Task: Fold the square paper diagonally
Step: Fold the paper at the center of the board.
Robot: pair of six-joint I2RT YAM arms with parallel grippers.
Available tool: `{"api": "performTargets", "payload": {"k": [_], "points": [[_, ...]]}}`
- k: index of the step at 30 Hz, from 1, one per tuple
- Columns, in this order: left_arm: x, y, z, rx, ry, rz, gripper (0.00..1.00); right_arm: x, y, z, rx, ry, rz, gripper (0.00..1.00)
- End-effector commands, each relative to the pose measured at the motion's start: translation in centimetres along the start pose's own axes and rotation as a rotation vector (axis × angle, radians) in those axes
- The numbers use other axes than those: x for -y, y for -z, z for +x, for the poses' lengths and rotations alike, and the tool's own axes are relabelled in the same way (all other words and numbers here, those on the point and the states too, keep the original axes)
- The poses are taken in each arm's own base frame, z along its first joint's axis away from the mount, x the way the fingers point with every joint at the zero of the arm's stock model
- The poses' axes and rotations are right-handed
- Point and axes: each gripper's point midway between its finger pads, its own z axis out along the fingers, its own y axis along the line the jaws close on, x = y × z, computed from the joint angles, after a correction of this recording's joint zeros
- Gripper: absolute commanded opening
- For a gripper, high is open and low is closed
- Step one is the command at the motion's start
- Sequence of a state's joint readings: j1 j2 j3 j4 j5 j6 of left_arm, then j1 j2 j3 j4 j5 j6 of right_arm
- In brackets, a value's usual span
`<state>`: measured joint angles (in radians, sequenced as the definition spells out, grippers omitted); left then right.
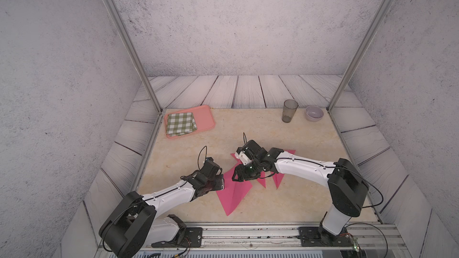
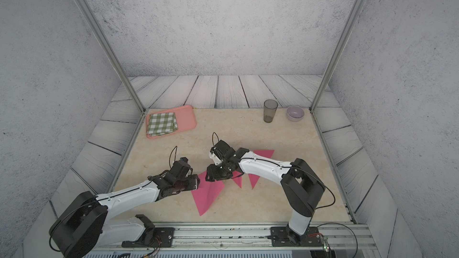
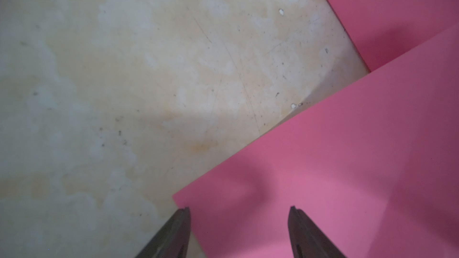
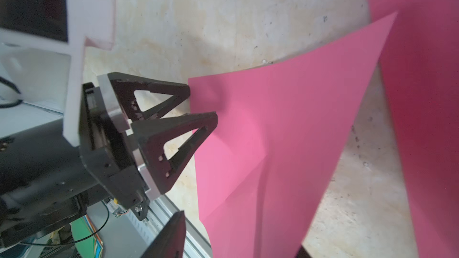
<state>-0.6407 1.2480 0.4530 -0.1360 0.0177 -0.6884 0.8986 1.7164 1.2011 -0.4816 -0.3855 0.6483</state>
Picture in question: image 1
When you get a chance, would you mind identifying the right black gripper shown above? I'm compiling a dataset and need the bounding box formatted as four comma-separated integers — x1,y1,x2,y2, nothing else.
229,160,262,182

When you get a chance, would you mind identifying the pink square paper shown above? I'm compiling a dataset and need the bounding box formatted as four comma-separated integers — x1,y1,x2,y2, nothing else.
273,149,296,189

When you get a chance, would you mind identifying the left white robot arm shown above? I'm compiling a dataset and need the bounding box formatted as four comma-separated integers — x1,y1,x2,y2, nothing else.
99,157,224,258

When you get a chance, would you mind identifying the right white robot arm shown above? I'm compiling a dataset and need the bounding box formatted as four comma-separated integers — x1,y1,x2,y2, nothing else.
232,140,369,237

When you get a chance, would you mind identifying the green checkered cloth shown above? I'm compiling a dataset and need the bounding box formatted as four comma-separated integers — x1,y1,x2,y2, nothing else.
166,112,197,137

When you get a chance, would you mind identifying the grey translucent cup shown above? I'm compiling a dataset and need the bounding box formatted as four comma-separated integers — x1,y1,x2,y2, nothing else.
282,99,299,123

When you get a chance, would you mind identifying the lilac bowl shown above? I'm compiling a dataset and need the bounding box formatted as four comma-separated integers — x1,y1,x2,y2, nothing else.
305,106,324,122

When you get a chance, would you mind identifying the front aluminium rail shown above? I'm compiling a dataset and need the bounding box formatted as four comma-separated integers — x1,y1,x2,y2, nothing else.
135,222,411,258

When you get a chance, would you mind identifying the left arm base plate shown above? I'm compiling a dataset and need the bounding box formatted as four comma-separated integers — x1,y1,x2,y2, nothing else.
151,227,203,248

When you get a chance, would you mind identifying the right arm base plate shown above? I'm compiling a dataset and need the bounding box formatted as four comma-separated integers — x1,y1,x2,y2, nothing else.
297,226,354,247

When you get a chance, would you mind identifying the left aluminium frame post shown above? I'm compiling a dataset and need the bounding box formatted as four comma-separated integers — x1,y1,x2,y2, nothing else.
102,0,163,113

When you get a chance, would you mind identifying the aluminium frame post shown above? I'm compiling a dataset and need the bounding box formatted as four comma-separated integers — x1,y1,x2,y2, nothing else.
102,0,163,113
326,0,394,114

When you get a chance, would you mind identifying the right aluminium frame post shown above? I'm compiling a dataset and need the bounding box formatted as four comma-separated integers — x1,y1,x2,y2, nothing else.
326,0,394,114

